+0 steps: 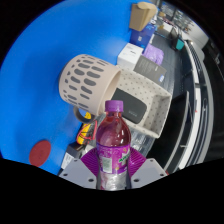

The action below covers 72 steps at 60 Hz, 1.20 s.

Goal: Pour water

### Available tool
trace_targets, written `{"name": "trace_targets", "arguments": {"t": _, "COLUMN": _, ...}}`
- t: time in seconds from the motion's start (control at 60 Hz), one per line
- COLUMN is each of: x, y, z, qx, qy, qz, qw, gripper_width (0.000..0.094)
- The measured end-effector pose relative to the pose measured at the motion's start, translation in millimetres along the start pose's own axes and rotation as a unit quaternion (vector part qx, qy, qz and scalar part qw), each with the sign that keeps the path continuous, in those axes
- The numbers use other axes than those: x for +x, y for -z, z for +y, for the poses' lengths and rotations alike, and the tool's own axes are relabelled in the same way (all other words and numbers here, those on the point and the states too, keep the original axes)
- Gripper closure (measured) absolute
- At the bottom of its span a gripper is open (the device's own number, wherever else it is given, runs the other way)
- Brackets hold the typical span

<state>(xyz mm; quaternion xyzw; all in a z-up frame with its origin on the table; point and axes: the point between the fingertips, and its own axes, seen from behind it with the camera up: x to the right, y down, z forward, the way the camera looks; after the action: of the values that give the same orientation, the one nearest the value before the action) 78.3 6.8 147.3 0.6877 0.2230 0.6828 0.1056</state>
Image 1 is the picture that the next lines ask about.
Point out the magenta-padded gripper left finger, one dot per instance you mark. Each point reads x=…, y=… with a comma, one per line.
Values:
x=75, y=171

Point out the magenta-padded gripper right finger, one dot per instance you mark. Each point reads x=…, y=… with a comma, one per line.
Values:
x=150, y=170

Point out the purple-capped clear drink bottle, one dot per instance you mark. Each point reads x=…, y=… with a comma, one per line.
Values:
x=113, y=146

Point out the small black and white box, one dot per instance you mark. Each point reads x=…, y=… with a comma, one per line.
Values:
x=71, y=154

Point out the flat round red coaster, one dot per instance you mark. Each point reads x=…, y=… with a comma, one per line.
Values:
x=40, y=153

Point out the yellow multimeter with leads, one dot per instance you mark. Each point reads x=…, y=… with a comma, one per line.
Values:
x=86, y=133

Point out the black rectangular device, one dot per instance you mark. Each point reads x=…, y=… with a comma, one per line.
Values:
x=131, y=106

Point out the beige patterned ceramic mug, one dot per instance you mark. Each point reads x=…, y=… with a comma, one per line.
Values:
x=86, y=81

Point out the dark grey flat box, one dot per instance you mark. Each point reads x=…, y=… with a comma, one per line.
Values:
x=150, y=69

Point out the purple plastic bag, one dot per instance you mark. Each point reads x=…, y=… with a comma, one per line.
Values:
x=154, y=54

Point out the blue box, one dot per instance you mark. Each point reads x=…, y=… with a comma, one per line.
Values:
x=141, y=36

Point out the brown cardboard box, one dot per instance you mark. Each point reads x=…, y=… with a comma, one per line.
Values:
x=141, y=15

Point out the dark wall shelf unit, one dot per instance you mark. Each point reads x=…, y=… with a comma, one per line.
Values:
x=176, y=133

